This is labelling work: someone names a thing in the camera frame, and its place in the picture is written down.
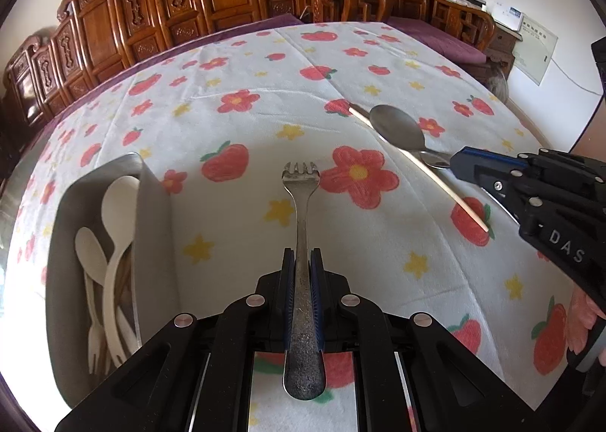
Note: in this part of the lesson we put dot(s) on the white plastic fork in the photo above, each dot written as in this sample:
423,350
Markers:
96,335

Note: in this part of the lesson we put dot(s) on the white telephone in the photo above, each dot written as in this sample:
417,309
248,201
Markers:
507,16

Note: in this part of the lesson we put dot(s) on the grey metal tray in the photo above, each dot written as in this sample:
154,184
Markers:
149,299

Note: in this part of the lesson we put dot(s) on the metal fork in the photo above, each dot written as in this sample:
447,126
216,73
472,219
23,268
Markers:
304,373

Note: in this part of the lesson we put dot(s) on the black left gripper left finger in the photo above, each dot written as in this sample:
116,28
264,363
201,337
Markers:
194,374

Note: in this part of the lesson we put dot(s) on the person's right hand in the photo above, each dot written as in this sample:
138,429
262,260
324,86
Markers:
582,315

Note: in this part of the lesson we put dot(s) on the purple armchair cushion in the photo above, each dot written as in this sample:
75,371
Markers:
443,43

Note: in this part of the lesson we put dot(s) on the white plastic spoon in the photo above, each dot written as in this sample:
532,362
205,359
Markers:
94,262
118,211

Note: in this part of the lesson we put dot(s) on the wooden side table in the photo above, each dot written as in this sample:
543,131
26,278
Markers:
501,48

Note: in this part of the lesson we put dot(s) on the brown wooden chopstick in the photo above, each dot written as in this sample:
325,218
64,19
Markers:
123,276

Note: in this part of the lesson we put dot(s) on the carved wooden sofa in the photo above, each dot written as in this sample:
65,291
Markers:
94,36

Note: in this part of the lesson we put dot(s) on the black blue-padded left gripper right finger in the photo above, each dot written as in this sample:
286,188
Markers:
489,170

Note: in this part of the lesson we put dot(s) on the metal spoon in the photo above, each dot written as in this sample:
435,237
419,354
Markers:
400,130

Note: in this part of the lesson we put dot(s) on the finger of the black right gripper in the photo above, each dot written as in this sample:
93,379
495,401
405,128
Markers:
408,376

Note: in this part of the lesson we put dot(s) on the white wall panel box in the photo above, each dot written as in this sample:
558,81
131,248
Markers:
534,51

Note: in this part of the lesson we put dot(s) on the strawberry flower tablecloth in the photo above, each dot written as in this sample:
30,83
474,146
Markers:
218,124

